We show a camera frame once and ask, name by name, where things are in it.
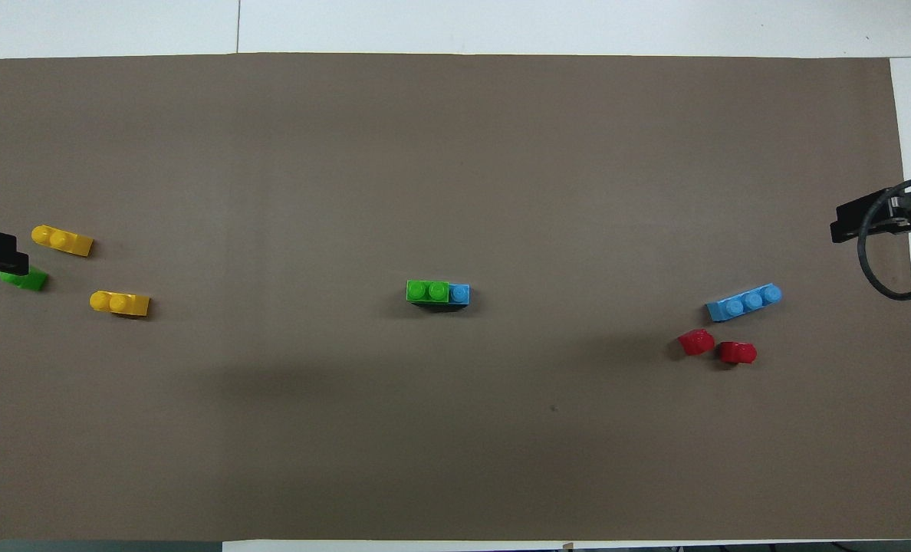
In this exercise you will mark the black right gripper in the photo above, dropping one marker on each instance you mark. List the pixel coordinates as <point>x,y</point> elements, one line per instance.
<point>862,222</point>

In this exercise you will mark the brown table mat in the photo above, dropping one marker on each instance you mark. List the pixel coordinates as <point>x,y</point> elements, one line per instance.
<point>455,153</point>

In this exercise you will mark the yellow two-stud toy brick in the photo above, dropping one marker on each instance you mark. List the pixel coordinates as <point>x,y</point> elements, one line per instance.
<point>126,304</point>
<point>68,243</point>

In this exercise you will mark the blue three-stud toy brick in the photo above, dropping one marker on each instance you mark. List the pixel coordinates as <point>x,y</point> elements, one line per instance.
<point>743,303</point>
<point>460,295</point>

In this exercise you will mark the red one-stud toy brick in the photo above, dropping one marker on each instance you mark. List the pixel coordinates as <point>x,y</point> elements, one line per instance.
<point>735,353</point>
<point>697,343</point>

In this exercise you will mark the green two-stud toy brick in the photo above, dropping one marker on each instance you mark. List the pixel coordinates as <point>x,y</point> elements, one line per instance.
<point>427,292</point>
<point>32,280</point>

